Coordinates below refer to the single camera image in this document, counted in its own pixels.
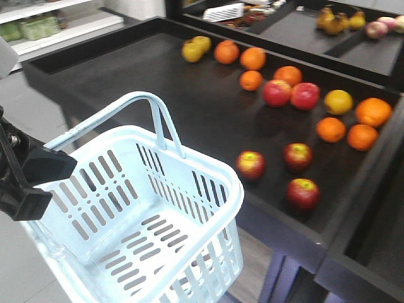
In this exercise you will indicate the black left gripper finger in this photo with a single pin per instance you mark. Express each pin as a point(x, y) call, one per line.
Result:
point(19, 200)

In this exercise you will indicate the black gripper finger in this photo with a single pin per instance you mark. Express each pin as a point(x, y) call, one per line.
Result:
point(38, 163)

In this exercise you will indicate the light blue plastic basket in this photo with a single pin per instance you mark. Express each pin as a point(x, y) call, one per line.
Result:
point(142, 218)

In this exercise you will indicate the white store shelving unit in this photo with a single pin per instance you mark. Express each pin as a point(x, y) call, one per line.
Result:
point(32, 28)

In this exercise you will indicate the white grater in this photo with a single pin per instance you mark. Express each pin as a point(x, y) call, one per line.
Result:
point(223, 13)

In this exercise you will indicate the pink red apple left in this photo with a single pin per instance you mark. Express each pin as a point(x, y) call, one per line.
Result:
point(276, 93)

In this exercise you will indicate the pink red apple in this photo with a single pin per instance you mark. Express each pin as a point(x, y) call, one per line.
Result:
point(276, 93)
point(305, 96)

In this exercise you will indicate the red apple middle left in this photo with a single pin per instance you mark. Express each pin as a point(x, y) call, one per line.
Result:
point(297, 157)

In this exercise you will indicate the red apple front left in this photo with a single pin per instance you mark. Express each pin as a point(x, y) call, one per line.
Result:
point(302, 195)

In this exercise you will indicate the orange far left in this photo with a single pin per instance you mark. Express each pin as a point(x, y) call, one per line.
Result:
point(289, 74)

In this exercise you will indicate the black wooden produce stand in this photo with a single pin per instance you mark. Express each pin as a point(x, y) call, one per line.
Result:
point(318, 256)

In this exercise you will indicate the small orange left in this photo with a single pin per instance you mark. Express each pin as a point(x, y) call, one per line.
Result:
point(331, 129)

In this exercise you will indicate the small orange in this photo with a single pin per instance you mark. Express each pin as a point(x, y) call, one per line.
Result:
point(362, 137)
point(331, 129)

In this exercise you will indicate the yellow apple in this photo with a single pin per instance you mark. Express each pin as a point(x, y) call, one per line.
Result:
point(338, 102)

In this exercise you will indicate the brown pears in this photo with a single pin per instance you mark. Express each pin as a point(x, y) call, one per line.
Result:
point(334, 24)

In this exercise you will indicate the small orange right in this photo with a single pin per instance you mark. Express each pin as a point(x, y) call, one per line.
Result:
point(362, 137)

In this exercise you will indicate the large orange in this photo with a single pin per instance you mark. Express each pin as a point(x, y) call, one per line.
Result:
point(373, 112)

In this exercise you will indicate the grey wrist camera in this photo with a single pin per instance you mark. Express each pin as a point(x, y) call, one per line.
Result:
point(8, 58)

